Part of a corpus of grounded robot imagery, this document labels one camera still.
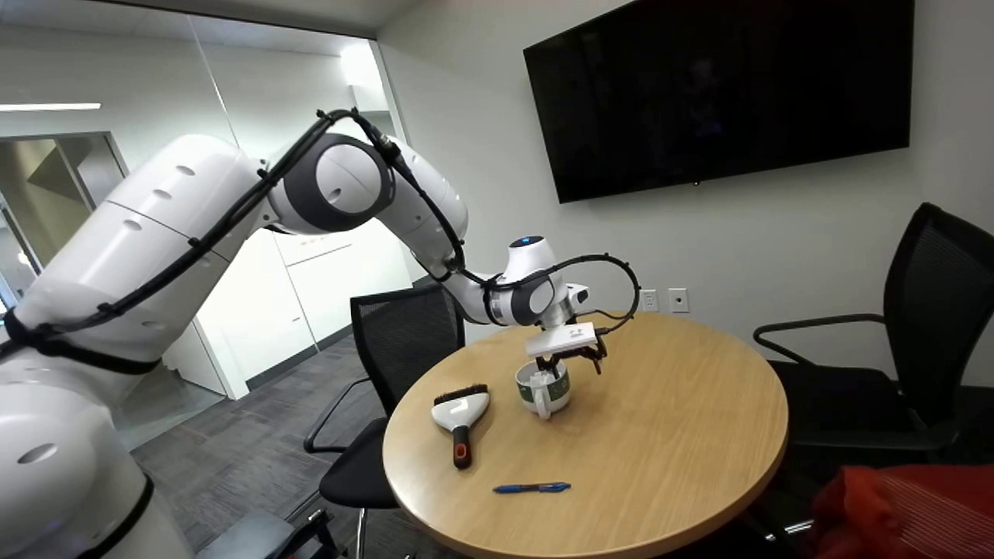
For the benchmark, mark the white patterned mug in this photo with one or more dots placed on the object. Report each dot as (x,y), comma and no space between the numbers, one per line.
(545,393)

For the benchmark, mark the red bag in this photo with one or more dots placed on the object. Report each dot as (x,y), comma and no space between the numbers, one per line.
(904,513)

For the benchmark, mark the black office chair left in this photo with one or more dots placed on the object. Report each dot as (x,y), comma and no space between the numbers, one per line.
(399,337)

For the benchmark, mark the blue pen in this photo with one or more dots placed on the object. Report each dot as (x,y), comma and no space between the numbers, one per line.
(531,489)

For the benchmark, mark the black office chair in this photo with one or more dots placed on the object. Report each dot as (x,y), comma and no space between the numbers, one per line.
(937,301)
(399,337)

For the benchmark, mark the black wall television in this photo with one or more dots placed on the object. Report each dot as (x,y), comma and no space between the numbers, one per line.
(682,92)

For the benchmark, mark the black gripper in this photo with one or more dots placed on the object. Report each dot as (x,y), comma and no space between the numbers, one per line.
(557,361)

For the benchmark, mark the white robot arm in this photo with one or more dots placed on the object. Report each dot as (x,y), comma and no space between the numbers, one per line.
(127,287)

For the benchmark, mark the round wooden table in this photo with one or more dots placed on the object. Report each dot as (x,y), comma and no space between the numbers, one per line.
(679,433)

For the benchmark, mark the black office chair right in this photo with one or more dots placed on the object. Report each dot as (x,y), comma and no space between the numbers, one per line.
(937,301)

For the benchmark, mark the white scraper black handle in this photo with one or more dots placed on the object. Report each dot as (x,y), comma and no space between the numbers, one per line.
(459,409)

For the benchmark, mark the white wall outlet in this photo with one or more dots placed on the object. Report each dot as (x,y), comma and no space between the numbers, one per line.
(679,298)

